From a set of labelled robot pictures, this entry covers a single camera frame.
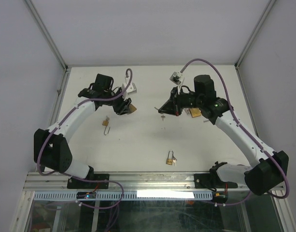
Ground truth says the right aluminium frame post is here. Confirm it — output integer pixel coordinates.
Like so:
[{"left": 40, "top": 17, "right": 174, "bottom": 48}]
[{"left": 234, "top": 0, "right": 277, "bottom": 70}]

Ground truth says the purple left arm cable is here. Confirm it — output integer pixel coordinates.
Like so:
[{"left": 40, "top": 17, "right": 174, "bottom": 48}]
[{"left": 37, "top": 69, "right": 126, "bottom": 213}]

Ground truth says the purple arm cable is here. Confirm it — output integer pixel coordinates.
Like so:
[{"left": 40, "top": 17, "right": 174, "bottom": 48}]
[
  {"left": 37, "top": 69, "right": 126, "bottom": 213},
  {"left": 180, "top": 58, "right": 291, "bottom": 207}
]

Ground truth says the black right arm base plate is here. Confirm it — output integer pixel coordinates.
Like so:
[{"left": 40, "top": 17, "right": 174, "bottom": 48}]
[{"left": 194, "top": 173, "right": 238, "bottom": 190}]

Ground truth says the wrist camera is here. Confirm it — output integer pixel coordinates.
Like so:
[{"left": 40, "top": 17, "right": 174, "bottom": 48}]
[
  {"left": 169, "top": 72, "right": 184, "bottom": 94},
  {"left": 121, "top": 77, "right": 137, "bottom": 100}
]

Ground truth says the aluminium frame post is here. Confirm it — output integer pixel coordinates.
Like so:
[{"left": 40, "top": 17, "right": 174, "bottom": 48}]
[
  {"left": 23, "top": 0, "right": 68, "bottom": 71},
  {"left": 234, "top": 0, "right": 277, "bottom": 70}
]

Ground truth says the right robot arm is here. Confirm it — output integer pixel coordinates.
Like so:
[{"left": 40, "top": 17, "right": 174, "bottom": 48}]
[{"left": 158, "top": 72, "right": 289, "bottom": 196}]

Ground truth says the aluminium front rail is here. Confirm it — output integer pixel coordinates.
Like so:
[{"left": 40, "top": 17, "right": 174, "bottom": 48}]
[{"left": 22, "top": 171, "right": 286, "bottom": 191}]

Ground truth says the left aluminium frame post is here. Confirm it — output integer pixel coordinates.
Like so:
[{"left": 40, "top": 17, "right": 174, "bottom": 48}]
[{"left": 23, "top": 0, "right": 68, "bottom": 71}]

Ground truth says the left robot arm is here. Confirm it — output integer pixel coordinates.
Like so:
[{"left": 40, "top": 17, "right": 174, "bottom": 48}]
[{"left": 34, "top": 68, "right": 133, "bottom": 188}]

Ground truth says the medium brass padlock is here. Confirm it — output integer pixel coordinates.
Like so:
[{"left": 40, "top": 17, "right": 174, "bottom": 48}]
[{"left": 128, "top": 104, "right": 137, "bottom": 114}]

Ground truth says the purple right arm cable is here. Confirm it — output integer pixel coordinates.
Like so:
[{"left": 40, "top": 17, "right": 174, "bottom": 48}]
[{"left": 180, "top": 58, "right": 291, "bottom": 207}]

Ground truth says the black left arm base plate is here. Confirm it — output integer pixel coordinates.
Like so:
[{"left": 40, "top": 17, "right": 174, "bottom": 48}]
[{"left": 67, "top": 173, "right": 110, "bottom": 190}]

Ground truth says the small brass padlock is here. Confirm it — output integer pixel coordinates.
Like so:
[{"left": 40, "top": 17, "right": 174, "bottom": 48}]
[{"left": 102, "top": 119, "right": 111, "bottom": 136}]

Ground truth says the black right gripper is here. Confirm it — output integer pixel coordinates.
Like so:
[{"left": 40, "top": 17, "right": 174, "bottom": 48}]
[{"left": 158, "top": 86, "right": 203, "bottom": 116}]

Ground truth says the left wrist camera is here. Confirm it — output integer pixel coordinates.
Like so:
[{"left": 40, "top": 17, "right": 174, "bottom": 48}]
[{"left": 121, "top": 77, "right": 137, "bottom": 100}]

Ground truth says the grey slotted cable duct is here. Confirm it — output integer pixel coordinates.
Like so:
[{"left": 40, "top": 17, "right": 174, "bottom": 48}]
[{"left": 34, "top": 190, "right": 212, "bottom": 201}]

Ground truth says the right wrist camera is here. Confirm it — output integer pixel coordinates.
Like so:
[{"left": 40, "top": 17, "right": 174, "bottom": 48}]
[{"left": 169, "top": 72, "right": 184, "bottom": 94}]

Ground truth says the large brass padlock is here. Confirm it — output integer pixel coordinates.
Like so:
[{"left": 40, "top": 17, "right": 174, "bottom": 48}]
[{"left": 189, "top": 108, "right": 209, "bottom": 122}]

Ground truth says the brass padlock with keys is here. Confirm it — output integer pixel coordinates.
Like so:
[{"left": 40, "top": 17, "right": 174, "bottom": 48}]
[{"left": 166, "top": 150, "right": 174, "bottom": 165}]

